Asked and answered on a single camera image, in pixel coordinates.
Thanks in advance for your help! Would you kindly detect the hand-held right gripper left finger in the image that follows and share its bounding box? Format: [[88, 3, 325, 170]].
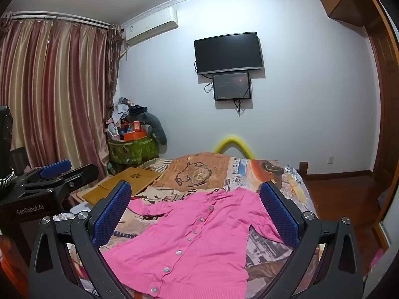
[[27, 181, 134, 299]]

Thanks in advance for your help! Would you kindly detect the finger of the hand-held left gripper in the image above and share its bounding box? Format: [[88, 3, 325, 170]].
[[23, 159, 72, 182], [19, 163, 98, 197]]

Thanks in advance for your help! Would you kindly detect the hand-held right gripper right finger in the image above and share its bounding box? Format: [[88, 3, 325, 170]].
[[260, 181, 364, 299]]

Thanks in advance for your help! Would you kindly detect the pink button cardigan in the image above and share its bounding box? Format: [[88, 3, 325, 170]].
[[99, 188, 295, 298]]

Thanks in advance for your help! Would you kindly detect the pile of clothes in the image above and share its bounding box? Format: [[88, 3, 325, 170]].
[[106, 96, 148, 138]]

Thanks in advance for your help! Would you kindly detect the beige board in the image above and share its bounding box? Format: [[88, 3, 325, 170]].
[[71, 179, 105, 206]]

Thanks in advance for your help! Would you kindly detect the pile of white packets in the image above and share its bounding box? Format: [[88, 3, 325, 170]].
[[52, 202, 92, 222]]

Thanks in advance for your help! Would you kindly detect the bamboo lap desk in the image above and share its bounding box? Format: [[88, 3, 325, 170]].
[[83, 167, 163, 206]]

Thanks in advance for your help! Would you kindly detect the green storage box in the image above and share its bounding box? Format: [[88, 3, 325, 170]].
[[107, 134, 160, 166]]

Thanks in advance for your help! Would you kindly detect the orange box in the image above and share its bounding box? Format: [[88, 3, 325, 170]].
[[122, 130, 146, 142]]

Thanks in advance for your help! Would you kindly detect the striped red curtain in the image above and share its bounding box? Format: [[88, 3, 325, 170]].
[[0, 12, 123, 176]]

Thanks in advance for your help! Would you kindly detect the yellow foam tube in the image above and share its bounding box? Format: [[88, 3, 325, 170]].
[[213, 135, 257, 159]]

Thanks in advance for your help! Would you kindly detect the printed bed sheet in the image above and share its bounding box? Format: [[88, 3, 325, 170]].
[[67, 152, 319, 299]]

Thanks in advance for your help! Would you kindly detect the small black monitor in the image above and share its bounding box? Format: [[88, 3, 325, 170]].
[[213, 72, 252, 101]]

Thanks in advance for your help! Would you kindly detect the wooden door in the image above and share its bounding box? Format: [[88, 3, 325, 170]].
[[365, 22, 399, 234]]

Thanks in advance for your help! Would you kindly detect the white air conditioner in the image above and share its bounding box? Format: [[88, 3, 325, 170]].
[[121, 6, 179, 47]]

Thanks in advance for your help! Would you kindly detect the large black television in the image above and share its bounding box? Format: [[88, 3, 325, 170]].
[[194, 32, 265, 76]]

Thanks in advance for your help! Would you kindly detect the white curtain rail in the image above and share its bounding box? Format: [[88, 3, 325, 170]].
[[3, 10, 112, 27]]

